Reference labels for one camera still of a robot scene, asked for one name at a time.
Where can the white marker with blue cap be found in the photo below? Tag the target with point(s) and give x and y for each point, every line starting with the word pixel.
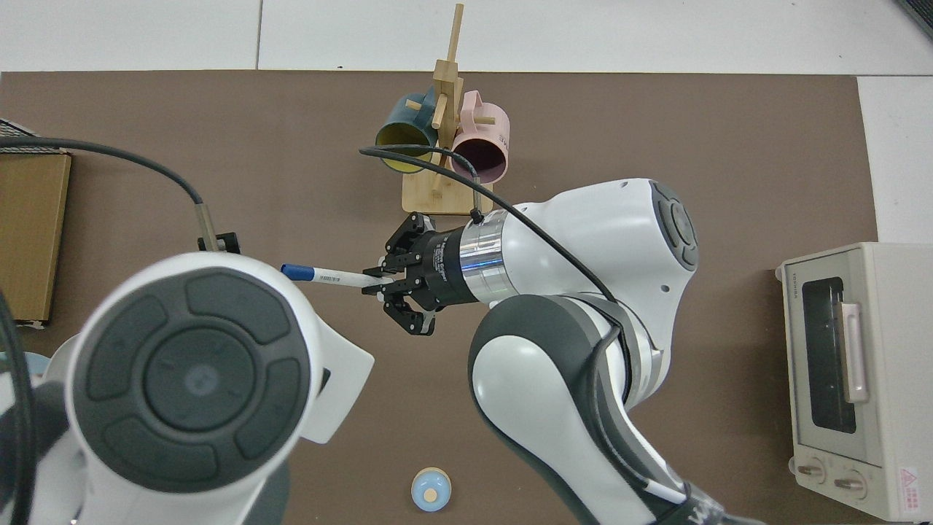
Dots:
pixel 328 275

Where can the brown table cloth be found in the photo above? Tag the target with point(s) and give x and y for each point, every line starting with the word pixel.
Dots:
pixel 219 109

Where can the pink cup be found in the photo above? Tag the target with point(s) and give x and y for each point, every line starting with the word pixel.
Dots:
pixel 481 131

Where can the dark teal cup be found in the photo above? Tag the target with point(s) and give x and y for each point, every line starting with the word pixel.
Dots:
pixel 401 120

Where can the wooden cup stand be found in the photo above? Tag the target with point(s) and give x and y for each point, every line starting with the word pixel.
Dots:
pixel 446 80

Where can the small blue round bell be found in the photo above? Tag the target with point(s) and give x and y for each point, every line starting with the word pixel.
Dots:
pixel 431 490

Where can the pale toaster oven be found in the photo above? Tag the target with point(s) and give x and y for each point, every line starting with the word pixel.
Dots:
pixel 882 379

